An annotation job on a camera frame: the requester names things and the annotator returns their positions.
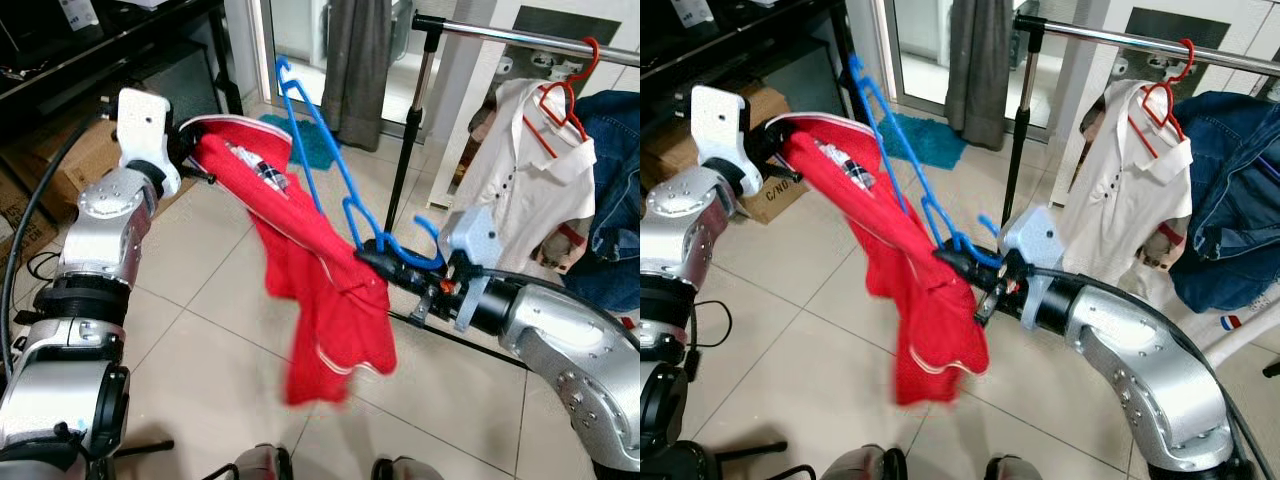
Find red plastic hanger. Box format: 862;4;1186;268
522;37;602;159
1140;38;1199;161

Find robot right leg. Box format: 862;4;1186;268
985;455;1051;480
371;455;446;480

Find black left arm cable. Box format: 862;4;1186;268
0;108;119;386

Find black chrome clothes rack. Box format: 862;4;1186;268
385;12;641;373
1000;12;1280;231

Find black desk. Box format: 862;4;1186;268
640;0;853;113
0;0;243;117

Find grey curtain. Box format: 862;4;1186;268
322;0;393;152
945;0;1017;152

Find blue plastic hanger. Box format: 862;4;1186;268
848;52;1004;271
275;55;448;273

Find blue denim garment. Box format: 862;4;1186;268
560;90;641;313
1170;90;1280;313

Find white printed t-shirt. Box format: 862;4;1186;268
1195;290;1280;373

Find white framed glass door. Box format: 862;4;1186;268
255;0;441;133
875;0;1061;133

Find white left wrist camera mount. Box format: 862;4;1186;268
691;85;767;197
117;88;182;197

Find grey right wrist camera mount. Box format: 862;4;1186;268
1000;205;1067;332
437;207;502;332

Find red polo shirt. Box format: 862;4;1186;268
180;113;398;406
765;113;991;406

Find teal floor mat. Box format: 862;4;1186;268
262;113;342;171
885;113;969;171

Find white polo shirt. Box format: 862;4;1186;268
450;78;599;273
1058;80;1197;273

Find large brown cardboard box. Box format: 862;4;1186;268
643;85;793;193
3;120;123;223

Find small printed cardboard box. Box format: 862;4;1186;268
740;163;809;227

